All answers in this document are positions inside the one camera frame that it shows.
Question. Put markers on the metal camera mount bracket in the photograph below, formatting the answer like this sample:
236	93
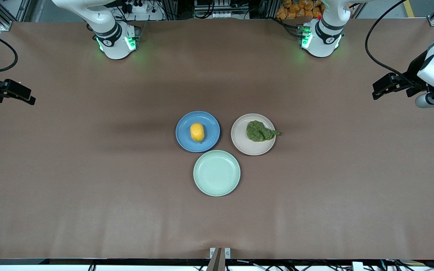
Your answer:
219	258

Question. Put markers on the bag of orange snacks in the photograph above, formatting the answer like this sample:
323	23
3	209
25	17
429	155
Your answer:
296	9

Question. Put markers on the white power strip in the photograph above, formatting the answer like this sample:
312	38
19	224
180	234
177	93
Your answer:
141	9

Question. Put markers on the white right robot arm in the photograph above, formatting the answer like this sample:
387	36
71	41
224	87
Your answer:
108	32

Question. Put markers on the yellow lemon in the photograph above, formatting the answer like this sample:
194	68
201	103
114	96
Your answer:
197	132

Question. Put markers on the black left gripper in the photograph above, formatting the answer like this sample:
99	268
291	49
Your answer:
414	73

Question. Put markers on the blue plate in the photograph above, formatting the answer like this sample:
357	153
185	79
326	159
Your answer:
185	131

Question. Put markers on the green lettuce leaf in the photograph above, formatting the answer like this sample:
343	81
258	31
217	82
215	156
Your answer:
257	131

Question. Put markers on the brown paper table cover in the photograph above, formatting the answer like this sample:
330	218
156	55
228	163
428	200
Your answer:
89	210

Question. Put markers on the beige plate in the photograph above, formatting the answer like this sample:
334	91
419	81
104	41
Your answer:
252	147

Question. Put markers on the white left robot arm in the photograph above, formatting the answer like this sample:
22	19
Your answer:
322	35

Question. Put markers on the pale green plate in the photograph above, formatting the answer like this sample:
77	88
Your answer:
216	173

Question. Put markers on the black table edge rail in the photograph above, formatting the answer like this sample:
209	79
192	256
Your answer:
89	261

